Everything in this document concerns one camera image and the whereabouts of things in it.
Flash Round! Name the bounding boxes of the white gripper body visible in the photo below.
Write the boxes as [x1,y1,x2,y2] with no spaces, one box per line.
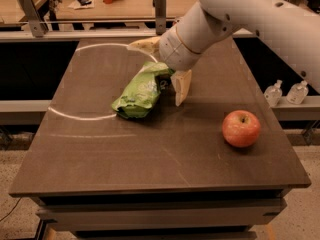
[159,2,239,71]

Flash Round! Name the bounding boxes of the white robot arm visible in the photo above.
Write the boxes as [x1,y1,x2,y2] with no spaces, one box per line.
[128,0,320,91]

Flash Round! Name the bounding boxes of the middle metal bracket post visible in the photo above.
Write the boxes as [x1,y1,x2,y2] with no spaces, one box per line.
[153,0,166,35]

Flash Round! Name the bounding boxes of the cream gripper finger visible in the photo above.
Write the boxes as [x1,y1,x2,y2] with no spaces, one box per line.
[127,36,160,60]
[171,69,192,106]

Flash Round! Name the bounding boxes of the table drawer base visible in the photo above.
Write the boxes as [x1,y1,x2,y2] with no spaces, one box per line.
[37,191,286,240]

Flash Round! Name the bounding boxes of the green rice chip bag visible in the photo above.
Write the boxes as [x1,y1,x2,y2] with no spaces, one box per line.
[111,61,174,119]

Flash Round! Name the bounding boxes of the clear sanitizer bottle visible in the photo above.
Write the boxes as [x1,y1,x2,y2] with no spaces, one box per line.
[286,80,309,105]
[264,80,282,107]

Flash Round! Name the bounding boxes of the metal rail frame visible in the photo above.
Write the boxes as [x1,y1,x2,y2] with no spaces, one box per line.
[0,27,258,44]

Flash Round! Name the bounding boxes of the red apple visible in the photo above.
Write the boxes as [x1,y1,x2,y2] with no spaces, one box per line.
[222,110,261,148]

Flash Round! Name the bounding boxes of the left metal bracket post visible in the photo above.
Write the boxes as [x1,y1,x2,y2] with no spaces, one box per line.
[18,0,48,38]

